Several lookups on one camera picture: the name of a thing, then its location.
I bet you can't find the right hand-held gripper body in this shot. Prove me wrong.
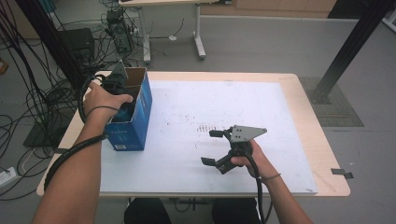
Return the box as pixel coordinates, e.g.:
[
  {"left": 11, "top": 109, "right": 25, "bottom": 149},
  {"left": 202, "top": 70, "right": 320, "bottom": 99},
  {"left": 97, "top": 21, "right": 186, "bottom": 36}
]
[{"left": 218, "top": 124, "right": 268, "bottom": 175}]

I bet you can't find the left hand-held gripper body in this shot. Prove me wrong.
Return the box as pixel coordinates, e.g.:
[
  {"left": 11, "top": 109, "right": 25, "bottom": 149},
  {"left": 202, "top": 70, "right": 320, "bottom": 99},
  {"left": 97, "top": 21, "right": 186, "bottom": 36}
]
[{"left": 102, "top": 60, "right": 132, "bottom": 95}]

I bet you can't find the blue cardboard box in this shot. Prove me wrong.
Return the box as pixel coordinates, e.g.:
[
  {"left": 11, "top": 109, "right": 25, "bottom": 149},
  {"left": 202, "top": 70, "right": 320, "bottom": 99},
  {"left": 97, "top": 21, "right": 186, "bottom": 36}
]
[{"left": 104, "top": 66, "right": 154, "bottom": 152}]

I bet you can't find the person's left hand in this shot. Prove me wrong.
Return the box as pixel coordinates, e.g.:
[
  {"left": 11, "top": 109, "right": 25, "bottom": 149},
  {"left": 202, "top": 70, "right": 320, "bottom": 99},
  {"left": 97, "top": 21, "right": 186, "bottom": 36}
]
[{"left": 83, "top": 81, "right": 134, "bottom": 116}]

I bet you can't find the person's right hand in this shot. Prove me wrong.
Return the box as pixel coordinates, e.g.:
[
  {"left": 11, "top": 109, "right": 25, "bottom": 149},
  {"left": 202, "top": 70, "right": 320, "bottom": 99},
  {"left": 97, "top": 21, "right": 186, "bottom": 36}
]
[{"left": 230, "top": 138, "right": 277, "bottom": 180}]

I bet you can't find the white table mat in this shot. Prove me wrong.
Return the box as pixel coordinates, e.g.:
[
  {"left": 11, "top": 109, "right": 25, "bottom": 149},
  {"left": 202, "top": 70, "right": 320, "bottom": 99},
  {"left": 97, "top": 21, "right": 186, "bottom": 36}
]
[{"left": 99, "top": 79, "right": 318, "bottom": 196}]

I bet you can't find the dark wrist band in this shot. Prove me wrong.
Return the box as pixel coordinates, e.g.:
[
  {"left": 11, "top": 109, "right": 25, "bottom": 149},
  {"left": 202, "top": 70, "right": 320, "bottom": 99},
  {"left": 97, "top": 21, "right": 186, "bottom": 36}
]
[
  {"left": 85, "top": 105, "right": 120, "bottom": 119},
  {"left": 260, "top": 173, "right": 282, "bottom": 183}
]

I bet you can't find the black computer tower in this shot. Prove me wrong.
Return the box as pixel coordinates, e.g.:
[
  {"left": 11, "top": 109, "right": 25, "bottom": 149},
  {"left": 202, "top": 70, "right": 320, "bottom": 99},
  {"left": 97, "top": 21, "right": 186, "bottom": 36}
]
[{"left": 106, "top": 8, "right": 135, "bottom": 54}]

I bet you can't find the black box case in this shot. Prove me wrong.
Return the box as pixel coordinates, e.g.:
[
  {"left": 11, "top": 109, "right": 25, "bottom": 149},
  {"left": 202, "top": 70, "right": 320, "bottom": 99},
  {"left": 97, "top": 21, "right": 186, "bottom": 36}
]
[{"left": 57, "top": 27, "right": 96, "bottom": 62}]

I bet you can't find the person's right leg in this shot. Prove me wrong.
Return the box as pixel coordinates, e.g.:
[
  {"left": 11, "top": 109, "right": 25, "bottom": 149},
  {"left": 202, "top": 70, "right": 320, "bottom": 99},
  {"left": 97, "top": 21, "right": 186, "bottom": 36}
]
[{"left": 212, "top": 198, "right": 262, "bottom": 224}]

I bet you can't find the person's leg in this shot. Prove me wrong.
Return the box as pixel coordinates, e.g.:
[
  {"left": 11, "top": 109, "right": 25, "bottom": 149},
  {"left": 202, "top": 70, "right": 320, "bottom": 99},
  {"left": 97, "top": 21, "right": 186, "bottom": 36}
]
[
  {"left": 212, "top": 198, "right": 262, "bottom": 224},
  {"left": 123, "top": 198, "right": 173, "bottom": 224}
]

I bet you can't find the black metal stand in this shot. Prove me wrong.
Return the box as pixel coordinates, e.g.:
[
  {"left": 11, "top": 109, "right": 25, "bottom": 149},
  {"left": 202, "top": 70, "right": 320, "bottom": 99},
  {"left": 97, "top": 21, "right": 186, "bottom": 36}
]
[{"left": 14, "top": 0, "right": 91, "bottom": 91}]

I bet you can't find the person's left leg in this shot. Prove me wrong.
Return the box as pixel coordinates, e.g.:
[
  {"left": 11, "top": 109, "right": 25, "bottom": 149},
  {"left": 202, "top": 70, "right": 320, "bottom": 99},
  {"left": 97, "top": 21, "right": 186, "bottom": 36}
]
[{"left": 123, "top": 198, "right": 173, "bottom": 224}]

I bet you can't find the white-legged desk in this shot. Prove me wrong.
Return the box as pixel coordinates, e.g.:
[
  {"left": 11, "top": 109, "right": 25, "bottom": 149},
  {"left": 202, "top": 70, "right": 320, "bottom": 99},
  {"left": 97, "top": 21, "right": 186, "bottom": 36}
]
[{"left": 118, "top": 0, "right": 233, "bottom": 63}]

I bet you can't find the white power strip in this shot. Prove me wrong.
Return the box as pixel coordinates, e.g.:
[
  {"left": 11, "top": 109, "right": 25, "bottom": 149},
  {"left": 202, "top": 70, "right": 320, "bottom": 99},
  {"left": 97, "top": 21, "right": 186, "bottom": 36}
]
[{"left": 0, "top": 166, "right": 18, "bottom": 189}]

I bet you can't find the black smooth gripper cable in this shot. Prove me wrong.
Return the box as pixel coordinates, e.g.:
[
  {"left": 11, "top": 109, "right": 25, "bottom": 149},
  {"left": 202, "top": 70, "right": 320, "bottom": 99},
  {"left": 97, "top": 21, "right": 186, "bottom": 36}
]
[{"left": 245, "top": 153, "right": 276, "bottom": 224}]

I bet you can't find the tangle of black cables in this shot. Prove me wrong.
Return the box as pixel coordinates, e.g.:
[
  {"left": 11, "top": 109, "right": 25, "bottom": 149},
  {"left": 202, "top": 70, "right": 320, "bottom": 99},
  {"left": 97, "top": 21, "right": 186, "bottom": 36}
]
[{"left": 0, "top": 0, "right": 142, "bottom": 202}]

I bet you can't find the black stand base plate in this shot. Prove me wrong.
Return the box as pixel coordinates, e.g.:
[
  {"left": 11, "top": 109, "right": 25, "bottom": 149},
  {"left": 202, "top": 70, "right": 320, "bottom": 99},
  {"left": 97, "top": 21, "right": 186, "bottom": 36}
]
[{"left": 22, "top": 120, "right": 64, "bottom": 149}]

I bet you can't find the black metal post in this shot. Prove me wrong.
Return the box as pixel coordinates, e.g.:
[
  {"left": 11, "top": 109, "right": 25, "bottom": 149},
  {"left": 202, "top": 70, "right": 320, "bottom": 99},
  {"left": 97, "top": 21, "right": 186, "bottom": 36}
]
[{"left": 307, "top": 0, "right": 396, "bottom": 105}]

